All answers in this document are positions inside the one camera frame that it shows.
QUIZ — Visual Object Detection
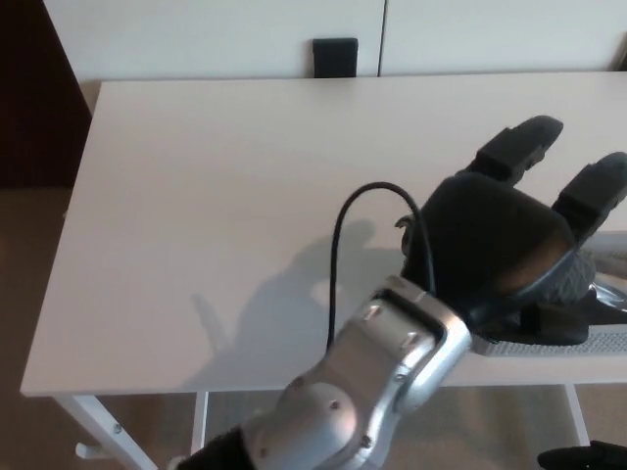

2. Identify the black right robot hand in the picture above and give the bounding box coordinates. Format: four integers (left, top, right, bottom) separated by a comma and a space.
536, 439, 627, 470

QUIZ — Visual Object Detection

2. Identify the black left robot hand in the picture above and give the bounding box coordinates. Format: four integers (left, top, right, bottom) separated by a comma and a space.
399, 116, 627, 347

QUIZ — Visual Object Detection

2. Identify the metal shovel with handle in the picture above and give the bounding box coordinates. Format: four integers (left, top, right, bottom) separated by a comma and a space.
394, 213, 627, 315

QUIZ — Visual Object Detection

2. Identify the grey perforated plastic container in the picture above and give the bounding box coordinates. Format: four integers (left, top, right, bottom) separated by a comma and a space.
467, 229, 627, 359

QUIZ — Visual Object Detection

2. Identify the white desk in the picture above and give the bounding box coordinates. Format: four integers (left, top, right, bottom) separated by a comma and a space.
19, 70, 627, 470

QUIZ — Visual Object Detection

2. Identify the white cabinet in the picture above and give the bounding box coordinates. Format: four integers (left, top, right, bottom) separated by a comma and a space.
41, 0, 627, 82

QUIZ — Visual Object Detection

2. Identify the dark brown door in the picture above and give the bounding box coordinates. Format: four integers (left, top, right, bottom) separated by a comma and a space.
0, 0, 95, 190

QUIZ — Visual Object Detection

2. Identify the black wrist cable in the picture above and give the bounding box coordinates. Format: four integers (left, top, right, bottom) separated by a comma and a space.
324, 181, 438, 352

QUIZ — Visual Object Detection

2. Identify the black cabinet handle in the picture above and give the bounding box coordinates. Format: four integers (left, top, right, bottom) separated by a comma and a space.
312, 36, 360, 79

